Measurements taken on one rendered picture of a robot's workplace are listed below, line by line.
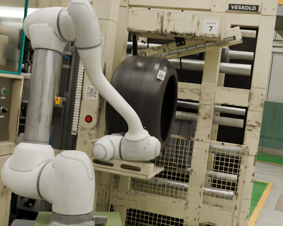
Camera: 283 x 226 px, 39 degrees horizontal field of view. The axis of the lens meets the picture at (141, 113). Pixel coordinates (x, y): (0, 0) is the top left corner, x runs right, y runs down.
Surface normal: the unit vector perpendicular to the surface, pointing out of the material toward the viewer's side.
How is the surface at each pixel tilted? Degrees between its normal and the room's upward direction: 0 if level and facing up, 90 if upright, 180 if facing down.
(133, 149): 106
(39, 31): 89
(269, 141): 90
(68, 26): 111
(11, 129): 90
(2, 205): 90
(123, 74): 57
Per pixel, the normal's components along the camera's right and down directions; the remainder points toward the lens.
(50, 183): -0.47, -0.02
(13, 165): -0.54, -0.22
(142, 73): -0.15, -0.58
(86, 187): 0.71, 0.01
